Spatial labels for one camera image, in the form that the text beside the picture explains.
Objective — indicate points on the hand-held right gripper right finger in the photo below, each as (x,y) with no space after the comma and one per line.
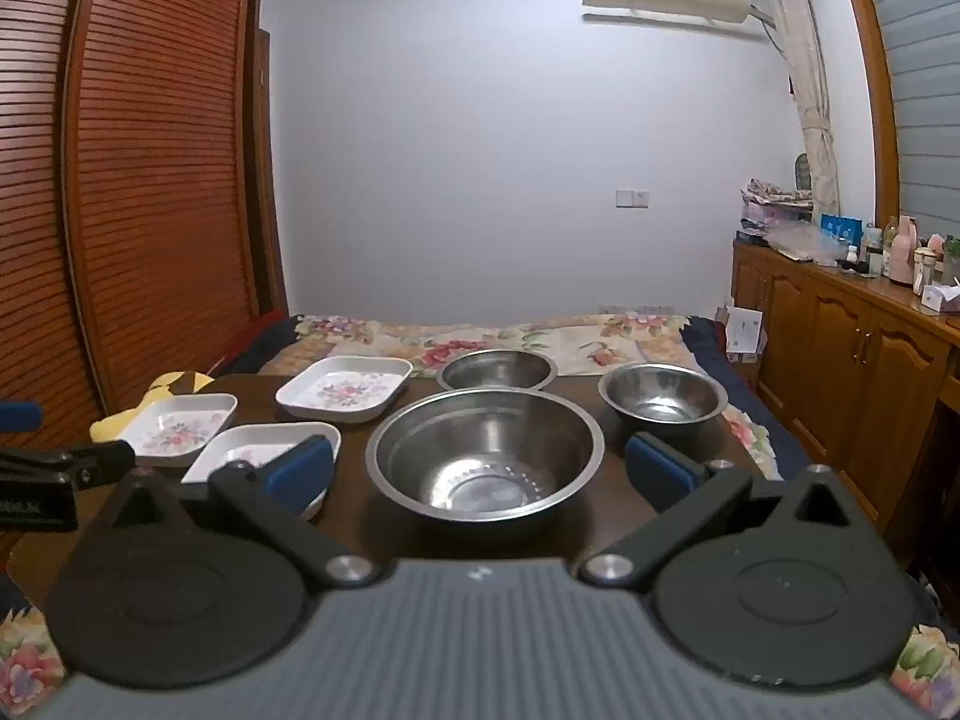
(660,472)

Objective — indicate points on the white floral square plate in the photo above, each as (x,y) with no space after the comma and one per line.
(176,431)
(345,388)
(232,450)

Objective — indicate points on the white wall switch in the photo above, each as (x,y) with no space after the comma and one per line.
(631,199)

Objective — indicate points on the cream patterned curtain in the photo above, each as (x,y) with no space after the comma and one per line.
(806,52)

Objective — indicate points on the blue box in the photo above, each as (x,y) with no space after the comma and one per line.
(840,227)

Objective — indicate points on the grey window blind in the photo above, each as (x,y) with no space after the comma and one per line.
(926,75)

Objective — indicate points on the wooden louvered wardrobe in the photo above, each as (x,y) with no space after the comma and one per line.
(135,165)

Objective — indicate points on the small steel bowl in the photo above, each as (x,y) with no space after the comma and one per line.
(664,394)

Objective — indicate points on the white paper bag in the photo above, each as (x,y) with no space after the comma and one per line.
(744,330)

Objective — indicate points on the large steel bowl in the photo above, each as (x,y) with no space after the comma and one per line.
(480,450)

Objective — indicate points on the white wall outlet strip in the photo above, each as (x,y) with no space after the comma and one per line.
(634,307)

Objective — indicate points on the grey-green round fan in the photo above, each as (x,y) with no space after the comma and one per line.
(803,171)

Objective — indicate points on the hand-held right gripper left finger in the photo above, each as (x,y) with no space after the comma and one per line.
(300,469)

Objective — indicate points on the floral blanket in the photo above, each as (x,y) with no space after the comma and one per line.
(465,337)

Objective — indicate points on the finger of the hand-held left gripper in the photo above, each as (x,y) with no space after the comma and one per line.
(82,461)
(19,415)

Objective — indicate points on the dark blue bedding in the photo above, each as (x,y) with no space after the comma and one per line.
(262,345)

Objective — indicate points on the white tissue box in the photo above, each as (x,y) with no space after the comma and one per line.
(941,298)

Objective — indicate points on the yellow cloth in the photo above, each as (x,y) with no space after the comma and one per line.
(112,426)

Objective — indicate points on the wooden window frame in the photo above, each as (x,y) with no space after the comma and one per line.
(870,75)

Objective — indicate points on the wooden cabinet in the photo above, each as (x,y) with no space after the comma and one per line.
(847,360)

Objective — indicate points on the clear plastic bags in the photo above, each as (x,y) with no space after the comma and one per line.
(802,244)

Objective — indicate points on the pile of folded cloths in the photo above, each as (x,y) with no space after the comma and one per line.
(772,199)

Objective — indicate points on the medium steel bowl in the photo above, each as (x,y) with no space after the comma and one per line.
(495,369)

